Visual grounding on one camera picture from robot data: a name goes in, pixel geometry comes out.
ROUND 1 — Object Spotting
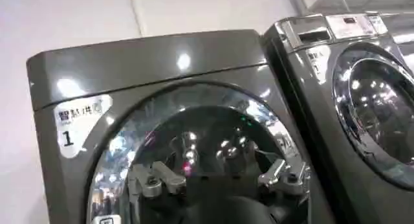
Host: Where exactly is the round glass door chrome-rimmed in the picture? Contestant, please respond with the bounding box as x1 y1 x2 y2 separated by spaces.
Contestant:
85 80 312 224
331 42 414 191

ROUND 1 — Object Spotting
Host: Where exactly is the white dryer control panel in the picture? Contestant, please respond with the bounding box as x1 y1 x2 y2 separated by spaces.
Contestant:
324 12 389 40

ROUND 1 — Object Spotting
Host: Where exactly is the grey dryer numbered one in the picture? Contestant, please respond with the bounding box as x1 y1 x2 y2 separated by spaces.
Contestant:
26 29 338 224

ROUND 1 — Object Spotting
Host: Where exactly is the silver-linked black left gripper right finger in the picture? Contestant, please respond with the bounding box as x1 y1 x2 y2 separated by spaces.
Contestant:
257 158 312 197

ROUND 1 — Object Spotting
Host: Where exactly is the white sticker with number one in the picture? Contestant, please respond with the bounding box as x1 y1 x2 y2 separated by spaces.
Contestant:
53 94 114 159

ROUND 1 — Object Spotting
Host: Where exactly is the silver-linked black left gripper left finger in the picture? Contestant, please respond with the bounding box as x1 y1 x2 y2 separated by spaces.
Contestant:
128 161 188 199

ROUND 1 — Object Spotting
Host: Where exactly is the small white dryer sticker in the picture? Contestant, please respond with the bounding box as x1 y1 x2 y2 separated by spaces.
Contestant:
305 44 332 85

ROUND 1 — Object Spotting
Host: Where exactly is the small white door label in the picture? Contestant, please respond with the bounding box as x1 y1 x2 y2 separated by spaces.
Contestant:
91 214 123 224

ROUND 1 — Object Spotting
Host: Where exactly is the grey dryer with control panel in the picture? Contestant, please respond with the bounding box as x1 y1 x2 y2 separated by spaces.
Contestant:
261 11 414 224

